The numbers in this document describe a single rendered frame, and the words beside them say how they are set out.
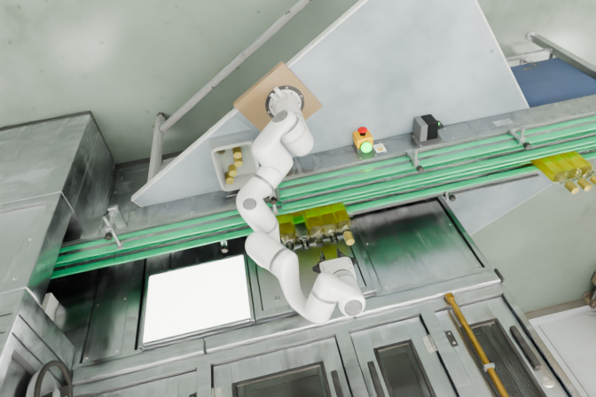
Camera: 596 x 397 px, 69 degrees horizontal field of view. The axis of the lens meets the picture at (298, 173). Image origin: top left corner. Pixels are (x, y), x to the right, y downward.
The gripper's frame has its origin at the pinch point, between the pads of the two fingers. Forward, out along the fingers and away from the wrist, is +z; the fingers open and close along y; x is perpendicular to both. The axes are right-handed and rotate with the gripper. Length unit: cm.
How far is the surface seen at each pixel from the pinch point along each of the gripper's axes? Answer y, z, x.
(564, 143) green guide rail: 115, 41, 6
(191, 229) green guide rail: -50, 42, 2
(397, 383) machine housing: 13.0, -17.0, -41.4
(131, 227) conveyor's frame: -74, 48, 6
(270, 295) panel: -22.8, 20.8, -23.4
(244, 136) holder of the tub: -21, 46, 35
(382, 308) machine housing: 16.6, 5.3, -29.0
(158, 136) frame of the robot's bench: -66, 104, 31
